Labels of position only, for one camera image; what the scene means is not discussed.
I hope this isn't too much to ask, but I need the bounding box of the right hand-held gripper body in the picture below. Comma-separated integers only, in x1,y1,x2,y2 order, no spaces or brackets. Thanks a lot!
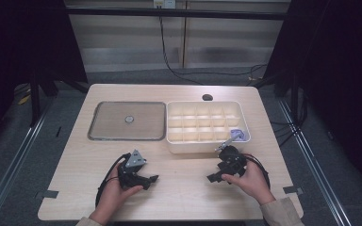
215,135,248,177

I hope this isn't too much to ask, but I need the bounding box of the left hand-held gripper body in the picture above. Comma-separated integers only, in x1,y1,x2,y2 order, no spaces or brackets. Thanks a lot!
117,149,147,190

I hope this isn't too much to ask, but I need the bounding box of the light blue sock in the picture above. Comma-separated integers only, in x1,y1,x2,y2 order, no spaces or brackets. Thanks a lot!
230,128,248,142

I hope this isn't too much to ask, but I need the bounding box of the white divided storage box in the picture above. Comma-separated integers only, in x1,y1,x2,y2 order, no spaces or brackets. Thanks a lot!
165,100,252,154

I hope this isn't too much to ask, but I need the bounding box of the person's left hand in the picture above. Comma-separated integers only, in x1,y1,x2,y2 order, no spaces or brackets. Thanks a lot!
89,163,144,225

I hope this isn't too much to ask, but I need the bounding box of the person's right hand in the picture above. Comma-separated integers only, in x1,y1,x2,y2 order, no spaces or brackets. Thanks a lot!
221,155,276,206

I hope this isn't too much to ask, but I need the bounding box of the grey tape strip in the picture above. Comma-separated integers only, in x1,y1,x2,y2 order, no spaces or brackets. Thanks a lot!
282,186,304,195
35,189,59,201

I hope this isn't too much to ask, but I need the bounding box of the black metal stand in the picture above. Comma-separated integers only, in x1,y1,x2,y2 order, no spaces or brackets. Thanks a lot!
28,67,59,128

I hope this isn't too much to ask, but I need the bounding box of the yellow flat item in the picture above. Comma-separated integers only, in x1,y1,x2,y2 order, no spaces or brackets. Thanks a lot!
17,93,32,105

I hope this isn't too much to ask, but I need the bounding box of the black curtain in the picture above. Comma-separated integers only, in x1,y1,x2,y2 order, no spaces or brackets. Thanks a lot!
0,0,90,154
262,0,362,201

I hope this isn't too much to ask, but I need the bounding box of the black horizontal bar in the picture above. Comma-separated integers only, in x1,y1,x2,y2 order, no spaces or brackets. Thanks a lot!
65,8,291,22

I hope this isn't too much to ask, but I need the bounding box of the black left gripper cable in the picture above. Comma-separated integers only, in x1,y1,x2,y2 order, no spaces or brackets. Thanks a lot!
94,153,132,208

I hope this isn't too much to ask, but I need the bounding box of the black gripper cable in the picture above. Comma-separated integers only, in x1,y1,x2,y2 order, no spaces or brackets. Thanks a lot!
94,153,132,208
243,153,272,190

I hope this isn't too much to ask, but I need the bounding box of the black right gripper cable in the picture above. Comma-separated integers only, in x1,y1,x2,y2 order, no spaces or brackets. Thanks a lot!
243,153,272,190

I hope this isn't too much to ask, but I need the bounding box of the bundle of black floor cables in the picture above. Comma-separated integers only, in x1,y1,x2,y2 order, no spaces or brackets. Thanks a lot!
269,88,309,149

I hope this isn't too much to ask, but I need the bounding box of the metal floor rail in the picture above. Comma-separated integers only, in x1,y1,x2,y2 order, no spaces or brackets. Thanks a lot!
0,100,54,226
277,98,354,226

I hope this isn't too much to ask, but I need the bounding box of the black power cable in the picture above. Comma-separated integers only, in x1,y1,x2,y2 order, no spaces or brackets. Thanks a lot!
158,15,269,87

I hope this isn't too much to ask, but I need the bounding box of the white wall socket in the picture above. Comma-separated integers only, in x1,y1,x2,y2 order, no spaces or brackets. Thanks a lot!
153,0,177,9

